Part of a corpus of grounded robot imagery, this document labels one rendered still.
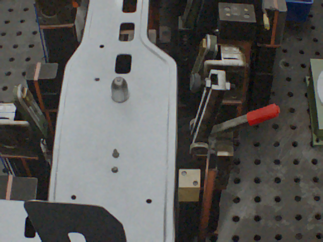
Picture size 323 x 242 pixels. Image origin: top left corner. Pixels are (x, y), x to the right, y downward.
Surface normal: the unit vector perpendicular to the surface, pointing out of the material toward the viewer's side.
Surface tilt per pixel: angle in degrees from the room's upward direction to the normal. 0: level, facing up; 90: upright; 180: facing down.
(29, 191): 0
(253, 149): 0
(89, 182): 0
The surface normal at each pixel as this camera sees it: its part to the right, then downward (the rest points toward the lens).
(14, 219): -0.01, -0.56
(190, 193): -0.03, 0.83
